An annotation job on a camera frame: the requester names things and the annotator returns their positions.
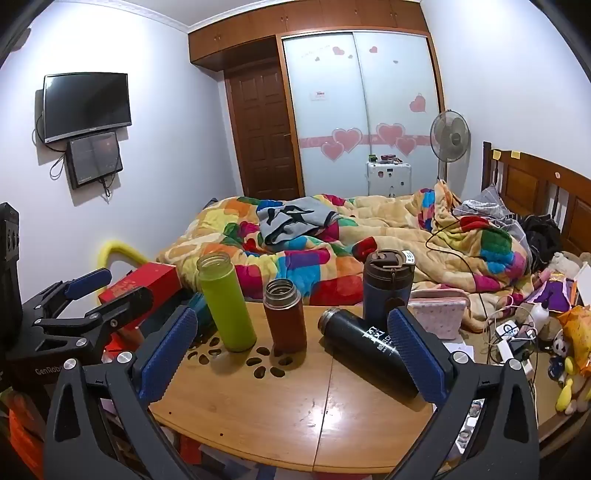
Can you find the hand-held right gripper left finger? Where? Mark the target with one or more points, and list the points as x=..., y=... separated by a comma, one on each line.
x=166, y=355

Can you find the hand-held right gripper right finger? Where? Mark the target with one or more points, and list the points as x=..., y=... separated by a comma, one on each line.
x=415, y=355

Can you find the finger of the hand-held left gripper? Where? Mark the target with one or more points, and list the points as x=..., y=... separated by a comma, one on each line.
x=87, y=281
x=129, y=304

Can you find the black thermos cup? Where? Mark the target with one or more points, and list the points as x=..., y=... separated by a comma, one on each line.
x=360, y=344

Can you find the dark blue lidded cup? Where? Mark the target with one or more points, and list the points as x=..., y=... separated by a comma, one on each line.
x=383, y=290

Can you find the green cup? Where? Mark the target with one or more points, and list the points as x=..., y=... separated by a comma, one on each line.
x=226, y=304

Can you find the brown thermos cup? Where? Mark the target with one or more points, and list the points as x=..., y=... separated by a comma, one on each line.
x=286, y=323

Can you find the red box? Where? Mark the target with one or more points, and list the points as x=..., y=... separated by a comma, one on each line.
x=147, y=281

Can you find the yellow foam tube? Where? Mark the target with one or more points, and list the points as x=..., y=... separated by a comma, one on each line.
x=120, y=251

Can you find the pink dotted box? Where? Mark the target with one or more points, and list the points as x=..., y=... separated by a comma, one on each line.
x=438, y=314

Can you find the white power strip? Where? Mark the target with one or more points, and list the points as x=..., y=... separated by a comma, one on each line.
x=505, y=344

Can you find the colourful patchwork blanket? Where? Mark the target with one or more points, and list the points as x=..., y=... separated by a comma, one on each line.
x=378, y=235

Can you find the white plastic bottle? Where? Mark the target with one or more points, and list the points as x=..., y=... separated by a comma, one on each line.
x=542, y=314

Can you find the purple doll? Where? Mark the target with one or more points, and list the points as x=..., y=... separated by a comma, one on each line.
x=556, y=288

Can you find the yellow plush toy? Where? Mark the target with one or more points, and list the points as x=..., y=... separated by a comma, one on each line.
x=570, y=392

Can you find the orange snack bag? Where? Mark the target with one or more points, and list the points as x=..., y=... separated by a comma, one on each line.
x=577, y=332

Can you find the grey checkered pillow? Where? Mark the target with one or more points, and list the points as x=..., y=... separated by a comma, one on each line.
x=489, y=205

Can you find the black bag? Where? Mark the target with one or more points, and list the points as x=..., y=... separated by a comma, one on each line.
x=542, y=240

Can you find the small white cabinet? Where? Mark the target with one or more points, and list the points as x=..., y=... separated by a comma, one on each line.
x=388, y=177

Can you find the beige plush toy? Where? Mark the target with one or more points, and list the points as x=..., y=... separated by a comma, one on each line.
x=570, y=263

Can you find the grey black garment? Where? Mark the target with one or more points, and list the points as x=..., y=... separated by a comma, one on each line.
x=291, y=219

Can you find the wooden headboard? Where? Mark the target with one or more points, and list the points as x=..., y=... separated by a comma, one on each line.
x=531, y=184

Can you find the brown wooden door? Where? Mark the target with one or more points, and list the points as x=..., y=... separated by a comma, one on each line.
x=263, y=138

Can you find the standing fan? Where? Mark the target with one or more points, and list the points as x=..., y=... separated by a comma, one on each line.
x=450, y=136

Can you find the white sliding-door wardrobe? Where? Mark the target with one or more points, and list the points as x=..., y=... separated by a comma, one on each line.
x=360, y=92

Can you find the brown overhead cabinet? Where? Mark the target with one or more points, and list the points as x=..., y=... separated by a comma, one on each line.
x=277, y=23

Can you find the small black wall monitor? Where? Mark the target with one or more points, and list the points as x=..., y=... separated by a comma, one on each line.
x=94, y=159

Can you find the wall television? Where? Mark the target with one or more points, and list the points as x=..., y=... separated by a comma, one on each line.
x=87, y=104

